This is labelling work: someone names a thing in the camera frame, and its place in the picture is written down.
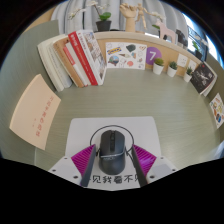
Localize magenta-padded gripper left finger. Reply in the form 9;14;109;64
48;143;97;188

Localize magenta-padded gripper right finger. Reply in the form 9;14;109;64
131;143;178;188

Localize black computer mouse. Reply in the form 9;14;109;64
98;129;127;176

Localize white mouse pad line drawing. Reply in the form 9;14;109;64
49;115;168;192

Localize peach card red lettering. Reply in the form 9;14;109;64
9;73;62;151

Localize colourful food sticker sheet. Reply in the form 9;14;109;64
208;92;224;130

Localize small plant in white pot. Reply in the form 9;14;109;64
152;57;165;76
166;61;179;78
183;66;194;83

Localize white book with red spine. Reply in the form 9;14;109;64
62;41;92;87

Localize white books stack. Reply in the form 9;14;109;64
201;71;218;98

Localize dark book red edge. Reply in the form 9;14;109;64
189;61;215;95

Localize brown book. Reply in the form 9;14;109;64
52;36;86;89

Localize thick white book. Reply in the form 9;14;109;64
36;35;74;93

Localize green felt desk partition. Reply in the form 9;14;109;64
204;53;224;141
0;19;61;164

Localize round purple sign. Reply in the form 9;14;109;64
145;46;163;66

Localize white sticker sheet small pictures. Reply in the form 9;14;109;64
105;41;148;71

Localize red-spined picture book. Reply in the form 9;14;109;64
67;29;108;87

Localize white orchid in black pot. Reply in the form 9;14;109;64
191;39;204;61
68;0;113;33
148;11;166;31

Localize dark wooden horse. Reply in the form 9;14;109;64
175;29;189;48

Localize pink wooden horse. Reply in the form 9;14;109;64
156;20;178;43

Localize dark-framed window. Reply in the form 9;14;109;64
181;13;221;64

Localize wooden hand model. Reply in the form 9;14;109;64
119;3;138;33

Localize wooden mannequin figure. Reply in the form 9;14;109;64
134;3;151;29

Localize grey white curtain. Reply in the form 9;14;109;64
51;0;188;38

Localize white wall socket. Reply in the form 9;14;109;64
176;53;189;69
188;59;198;72

